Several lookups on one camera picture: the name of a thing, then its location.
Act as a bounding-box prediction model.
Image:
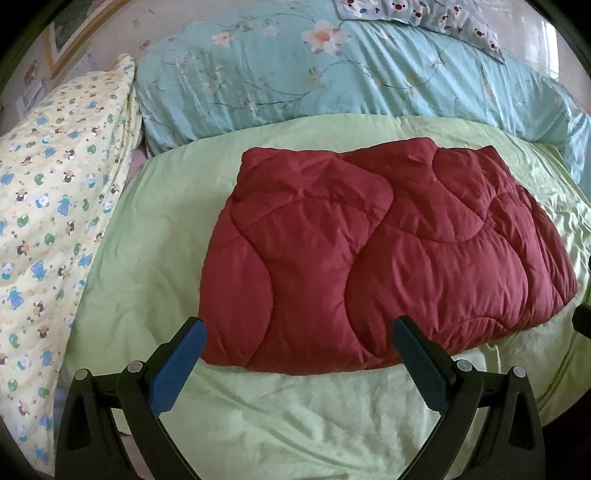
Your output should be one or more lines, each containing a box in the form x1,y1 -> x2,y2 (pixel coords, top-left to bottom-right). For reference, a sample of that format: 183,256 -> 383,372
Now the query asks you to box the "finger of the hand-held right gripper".
571,302 -> 591,334

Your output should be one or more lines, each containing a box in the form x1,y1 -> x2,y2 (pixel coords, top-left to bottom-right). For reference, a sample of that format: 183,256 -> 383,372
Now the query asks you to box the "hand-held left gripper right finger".
392,315 -> 546,480

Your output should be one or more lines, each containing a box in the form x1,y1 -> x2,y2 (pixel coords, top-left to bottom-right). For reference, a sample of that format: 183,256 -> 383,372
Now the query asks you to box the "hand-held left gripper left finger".
54,316 -> 207,480

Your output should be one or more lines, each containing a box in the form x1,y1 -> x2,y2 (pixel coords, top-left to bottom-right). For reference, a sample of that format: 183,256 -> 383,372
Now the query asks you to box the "red quilted jacket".
198,137 -> 579,376

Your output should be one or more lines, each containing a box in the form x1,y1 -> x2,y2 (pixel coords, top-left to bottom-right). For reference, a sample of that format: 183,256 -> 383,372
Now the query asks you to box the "light green bed sheet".
60,115 -> 591,480

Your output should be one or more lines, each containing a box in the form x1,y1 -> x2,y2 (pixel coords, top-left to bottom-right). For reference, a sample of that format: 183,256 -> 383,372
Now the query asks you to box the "yellow animal print quilt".
0,54 -> 144,477

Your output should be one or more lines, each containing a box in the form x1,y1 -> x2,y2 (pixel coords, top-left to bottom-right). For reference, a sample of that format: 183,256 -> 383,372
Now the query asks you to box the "teal floral quilt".
134,0 -> 591,186

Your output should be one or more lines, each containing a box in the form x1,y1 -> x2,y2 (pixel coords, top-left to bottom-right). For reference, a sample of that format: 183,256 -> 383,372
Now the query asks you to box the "grey bear-print pillow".
335,0 -> 507,64

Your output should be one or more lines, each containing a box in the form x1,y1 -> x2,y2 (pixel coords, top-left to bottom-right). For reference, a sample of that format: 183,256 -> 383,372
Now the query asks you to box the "white wall paper note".
16,85 -> 45,112

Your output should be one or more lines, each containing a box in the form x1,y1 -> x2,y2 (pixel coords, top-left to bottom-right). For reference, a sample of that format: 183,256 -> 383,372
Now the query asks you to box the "gold framed wall picture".
45,0 -> 136,80

